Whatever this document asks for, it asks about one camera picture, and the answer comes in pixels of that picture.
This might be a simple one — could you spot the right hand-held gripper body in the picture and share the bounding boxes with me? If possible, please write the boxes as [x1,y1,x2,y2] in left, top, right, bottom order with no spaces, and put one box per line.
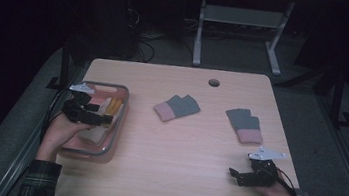
[241,144,288,192]

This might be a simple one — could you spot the white metal stand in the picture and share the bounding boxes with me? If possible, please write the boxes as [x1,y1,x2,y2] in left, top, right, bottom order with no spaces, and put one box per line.
[191,0,297,79]

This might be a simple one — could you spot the person's left hand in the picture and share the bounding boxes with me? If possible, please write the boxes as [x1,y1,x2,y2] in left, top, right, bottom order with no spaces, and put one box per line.
[35,111,94,168]

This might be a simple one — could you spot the black tape strip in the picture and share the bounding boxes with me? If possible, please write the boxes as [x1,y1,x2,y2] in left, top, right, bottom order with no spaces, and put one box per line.
[293,188,312,196]

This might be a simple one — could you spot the pink basin with grey rim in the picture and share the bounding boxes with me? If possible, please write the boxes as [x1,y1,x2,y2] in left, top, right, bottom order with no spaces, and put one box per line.
[55,77,132,167]

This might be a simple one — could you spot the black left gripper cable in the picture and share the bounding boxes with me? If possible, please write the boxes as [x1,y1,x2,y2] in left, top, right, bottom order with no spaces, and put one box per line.
[38,84,77,149]

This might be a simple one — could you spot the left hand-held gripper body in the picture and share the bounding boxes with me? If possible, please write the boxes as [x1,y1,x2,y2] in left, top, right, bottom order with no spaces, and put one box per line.
[60,80,100,126]

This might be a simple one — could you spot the pink glove with orange fingers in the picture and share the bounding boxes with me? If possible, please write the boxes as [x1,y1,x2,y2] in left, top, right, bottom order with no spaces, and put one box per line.
[77,93,126,149]
[92,94,126,127]

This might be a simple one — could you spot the grey pink fingerless glove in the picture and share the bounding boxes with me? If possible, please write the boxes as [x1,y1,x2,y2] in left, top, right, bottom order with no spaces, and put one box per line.
[222,105,268,147]
[151,90,204,126]

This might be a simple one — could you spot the black floor cables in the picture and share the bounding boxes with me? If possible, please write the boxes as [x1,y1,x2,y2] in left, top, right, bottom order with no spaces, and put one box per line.
[132,28,198,70]

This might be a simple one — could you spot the black metal post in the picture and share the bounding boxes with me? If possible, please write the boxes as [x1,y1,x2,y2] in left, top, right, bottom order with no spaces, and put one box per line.
[45,34,75,93]
[327,61,349,129]

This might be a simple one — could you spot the round table cable hole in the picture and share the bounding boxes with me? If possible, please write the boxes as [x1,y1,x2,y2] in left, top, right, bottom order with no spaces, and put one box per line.
[207,77,222,89]

